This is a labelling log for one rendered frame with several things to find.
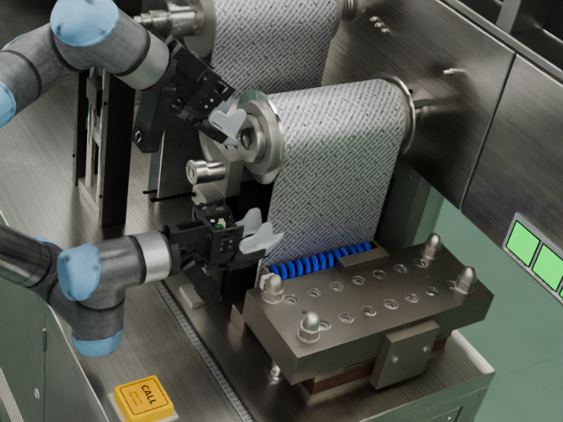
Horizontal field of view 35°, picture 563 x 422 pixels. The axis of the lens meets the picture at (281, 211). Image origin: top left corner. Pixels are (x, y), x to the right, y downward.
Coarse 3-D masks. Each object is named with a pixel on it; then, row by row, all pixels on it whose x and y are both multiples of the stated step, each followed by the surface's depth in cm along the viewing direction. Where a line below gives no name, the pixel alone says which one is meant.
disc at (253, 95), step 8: (248, 96) 137; (256, 96) 135; (264, 96) 133; (240, 104) 140; (264, 104) 133; (272, 104) 132; (272, 112) 132; (272, 120) 132; (280, 120) 131; (280, 128) 131; (280, 136) 131; (280, 144) 131; (280, 152) 132; (280, 160) 132; (272, 168) 135; (280, 168) 133; (256, 176) 140; (264, 176) 137; (272, 176) 135
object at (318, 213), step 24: (360, 168) 144; (384, 168) 147; (288, 192) 139; (312, 192) 142; (336, 192) 145; (360, 192) 148; (384, 192) 151; (288, 216) 142; (312, 216) 145; (336, 216) 148; (360, 216) 152; (288, 240) 146; (312, 240) 149; (336, 240) 152; (360, 240) 156; (264, 264) 146
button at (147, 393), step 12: (132, 384) 136; (144, 384) 136; (156, 384) 136; (120, 396) 134; (132, 396) 134; (144, 396) 134; (156, 396) 135; (120, 408) 134; (132, 408) 132; (144, 408) 132; (156, 408) 133; (168, 408) 133; (132, 420) 131; (144, 420) 132; (156, 420) 134
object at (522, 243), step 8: (520, 232) 137; (528, 232) 136; (512, 240) 139; (520, 240) 137; (528, 240) 136; (536, 240) 134; (512, 248) 139; (520, 248) 138; (528, 248) 136; (520, 256) 138; (528, 256) 137; (528, 264) 137
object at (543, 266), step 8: (544, 248) 133; (544, 256) 134; (552, 256) 132; (536, 264) 135; (544, 264) 134; (552, 264) 133; (560, 264) 131; (536, 272) 136; (544, 272) 134; (552, 272) 133; (560, 272) 132; (552, 280) 133
